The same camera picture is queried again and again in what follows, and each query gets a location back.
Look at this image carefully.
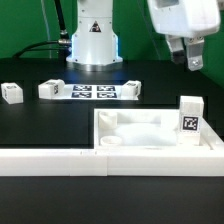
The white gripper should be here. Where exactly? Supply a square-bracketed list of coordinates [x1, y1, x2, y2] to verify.
[147, 0, 221, 71]

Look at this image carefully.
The white square table top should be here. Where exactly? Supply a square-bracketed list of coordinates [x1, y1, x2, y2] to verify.
[94, 109, 221, 150]

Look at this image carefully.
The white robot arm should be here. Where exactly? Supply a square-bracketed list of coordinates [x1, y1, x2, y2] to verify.
[66, 0, 221, 71]

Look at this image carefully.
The paper sheet with markers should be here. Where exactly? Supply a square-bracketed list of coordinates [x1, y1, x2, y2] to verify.
[53, 83, 140, 101]

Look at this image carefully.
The white L-shaped obstacle fence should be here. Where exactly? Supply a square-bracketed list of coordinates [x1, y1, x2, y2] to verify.
[0, 112, 224, 178]

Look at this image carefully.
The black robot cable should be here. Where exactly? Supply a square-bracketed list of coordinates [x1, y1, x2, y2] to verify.
[11, 0, 72, 61]

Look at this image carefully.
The thin grey cable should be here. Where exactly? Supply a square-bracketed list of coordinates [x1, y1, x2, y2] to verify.
[40, 0, 53, 60]

